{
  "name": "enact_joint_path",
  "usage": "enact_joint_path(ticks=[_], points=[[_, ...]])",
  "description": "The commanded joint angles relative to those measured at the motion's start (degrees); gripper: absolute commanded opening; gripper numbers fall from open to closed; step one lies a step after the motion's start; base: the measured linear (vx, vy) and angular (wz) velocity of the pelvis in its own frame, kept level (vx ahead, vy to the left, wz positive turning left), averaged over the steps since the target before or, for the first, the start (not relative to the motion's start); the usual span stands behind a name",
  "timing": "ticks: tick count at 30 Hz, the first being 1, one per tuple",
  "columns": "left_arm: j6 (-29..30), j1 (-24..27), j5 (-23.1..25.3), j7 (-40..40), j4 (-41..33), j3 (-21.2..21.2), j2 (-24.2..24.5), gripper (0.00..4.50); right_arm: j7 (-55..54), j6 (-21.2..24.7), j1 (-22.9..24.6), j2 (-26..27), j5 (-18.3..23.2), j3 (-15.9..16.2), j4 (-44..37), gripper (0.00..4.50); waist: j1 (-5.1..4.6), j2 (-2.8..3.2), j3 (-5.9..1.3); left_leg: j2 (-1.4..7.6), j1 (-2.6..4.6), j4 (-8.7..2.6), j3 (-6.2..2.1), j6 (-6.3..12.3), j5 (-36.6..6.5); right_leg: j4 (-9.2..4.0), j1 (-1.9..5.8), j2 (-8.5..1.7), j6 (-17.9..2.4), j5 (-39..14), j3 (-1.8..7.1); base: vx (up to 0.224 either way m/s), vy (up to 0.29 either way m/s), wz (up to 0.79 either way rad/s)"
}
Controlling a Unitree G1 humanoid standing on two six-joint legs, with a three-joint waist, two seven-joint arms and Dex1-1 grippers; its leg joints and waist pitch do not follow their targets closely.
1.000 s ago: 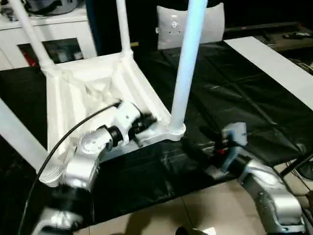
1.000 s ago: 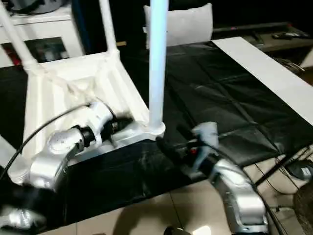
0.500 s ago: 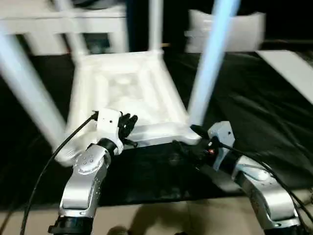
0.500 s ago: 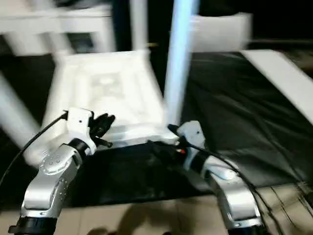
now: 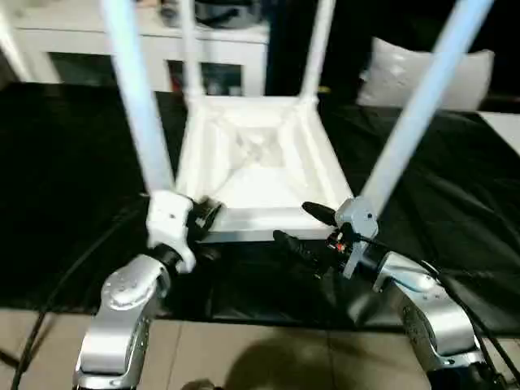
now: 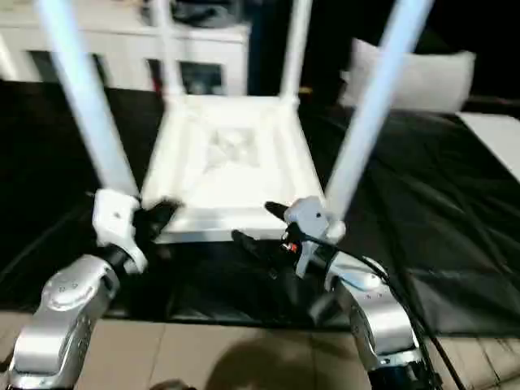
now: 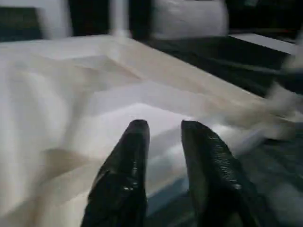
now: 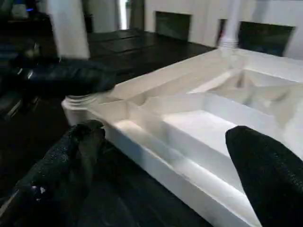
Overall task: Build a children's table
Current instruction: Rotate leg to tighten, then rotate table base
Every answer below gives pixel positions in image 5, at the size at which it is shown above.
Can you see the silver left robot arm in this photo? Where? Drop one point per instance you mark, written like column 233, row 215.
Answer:
column 122, row 309

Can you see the black work mat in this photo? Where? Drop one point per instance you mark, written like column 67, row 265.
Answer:
column 65, row 179

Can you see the grey cushion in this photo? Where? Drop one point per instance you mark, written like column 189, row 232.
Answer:
column 398, row 73

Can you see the black sofa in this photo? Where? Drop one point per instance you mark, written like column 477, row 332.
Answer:
column 357, row 32

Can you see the white flat board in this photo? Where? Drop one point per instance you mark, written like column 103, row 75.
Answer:
column 504, row 130

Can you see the white glass-door cabinet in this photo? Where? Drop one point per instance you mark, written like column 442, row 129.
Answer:
column 65, row 49

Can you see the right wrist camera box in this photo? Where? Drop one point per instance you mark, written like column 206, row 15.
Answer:
column 357, row 218

